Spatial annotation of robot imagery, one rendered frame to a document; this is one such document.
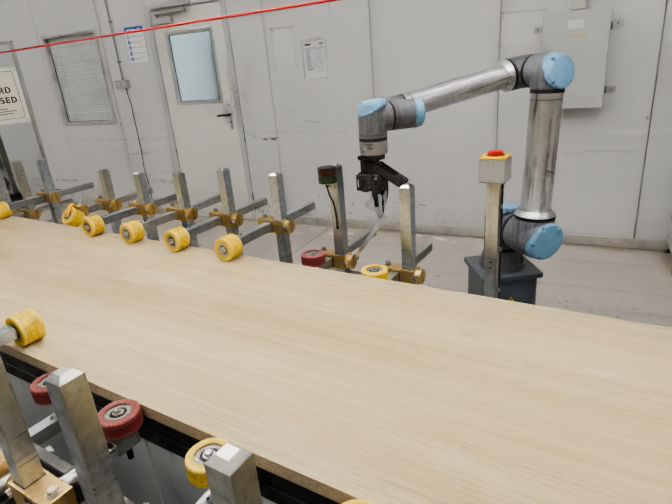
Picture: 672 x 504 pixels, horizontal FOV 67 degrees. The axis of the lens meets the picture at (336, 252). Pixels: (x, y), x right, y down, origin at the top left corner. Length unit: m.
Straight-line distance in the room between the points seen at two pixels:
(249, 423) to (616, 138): 3.55
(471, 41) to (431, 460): 3.58
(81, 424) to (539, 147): 1.67
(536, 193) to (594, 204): 2.23
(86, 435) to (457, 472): 0.53
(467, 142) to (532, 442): 3.47
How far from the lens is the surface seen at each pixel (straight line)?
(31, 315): 1.44
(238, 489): 0.55
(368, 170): 1.66
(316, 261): 1.62
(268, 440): 0.92
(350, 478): 0.84
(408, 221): 1.54
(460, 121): 4.19
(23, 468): 1.05
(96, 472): 0.80
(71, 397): 0.74
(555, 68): 1.94
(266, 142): 4.96
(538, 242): 2.01
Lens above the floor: 1.49
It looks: 21 degrees down
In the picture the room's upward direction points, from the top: 5 degrees counter-clockwise
